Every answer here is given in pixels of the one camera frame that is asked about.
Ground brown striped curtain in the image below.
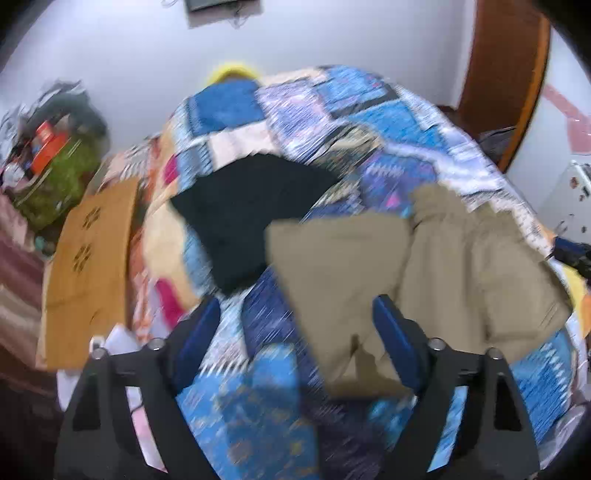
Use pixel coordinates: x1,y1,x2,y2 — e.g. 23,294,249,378
0,191,61,398

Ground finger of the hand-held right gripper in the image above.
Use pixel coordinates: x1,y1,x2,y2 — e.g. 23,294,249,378
547,236,591,280

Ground orange box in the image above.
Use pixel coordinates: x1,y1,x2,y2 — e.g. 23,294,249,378
30,121,71,174

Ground brown wooden door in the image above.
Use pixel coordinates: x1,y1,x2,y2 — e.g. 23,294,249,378
456,0,553,172

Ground pile of grey clothes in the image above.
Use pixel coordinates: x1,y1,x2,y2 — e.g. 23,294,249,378
0,79,110,155

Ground small wall-mounted monitor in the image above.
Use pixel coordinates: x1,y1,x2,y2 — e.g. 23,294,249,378
184,0,262,13

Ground wooden lap desk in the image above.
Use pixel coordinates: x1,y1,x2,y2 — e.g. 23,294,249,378
42,178,142,371

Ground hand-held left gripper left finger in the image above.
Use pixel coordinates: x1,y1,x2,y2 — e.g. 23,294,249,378
54,295,222,480

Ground grey bag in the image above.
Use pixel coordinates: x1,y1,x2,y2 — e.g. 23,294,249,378
478,127,519,163

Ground blue patchwork blanket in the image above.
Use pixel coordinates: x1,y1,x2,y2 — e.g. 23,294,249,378
127,65,591,480

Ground black garment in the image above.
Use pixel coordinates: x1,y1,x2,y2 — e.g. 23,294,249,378
171,154,340,296

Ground khaki pants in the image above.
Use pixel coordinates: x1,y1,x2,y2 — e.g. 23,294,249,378
265,185,575,400

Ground yellow curved tube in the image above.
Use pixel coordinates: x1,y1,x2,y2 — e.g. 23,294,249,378
206,63,262,86

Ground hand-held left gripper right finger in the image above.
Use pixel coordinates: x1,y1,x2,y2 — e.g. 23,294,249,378
372,294,541,480

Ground green laundry basket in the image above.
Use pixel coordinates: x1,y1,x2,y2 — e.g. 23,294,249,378
13,138,106,232

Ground wooden wardrobe with heart stickers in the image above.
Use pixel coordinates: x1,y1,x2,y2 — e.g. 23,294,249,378
505,0,591,222

